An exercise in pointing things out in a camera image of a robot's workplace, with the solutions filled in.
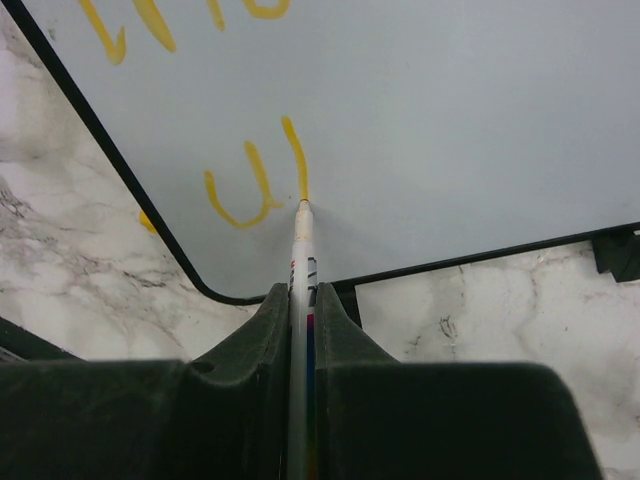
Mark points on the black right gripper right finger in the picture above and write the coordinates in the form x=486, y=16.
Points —
x=378, y=418

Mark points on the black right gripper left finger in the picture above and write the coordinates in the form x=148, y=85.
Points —
x=220, y=416

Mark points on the white whiteboard with black frame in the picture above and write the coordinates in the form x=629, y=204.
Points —
x=424, y=133

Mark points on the white whiteboard marker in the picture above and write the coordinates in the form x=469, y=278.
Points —
x=302, y=301

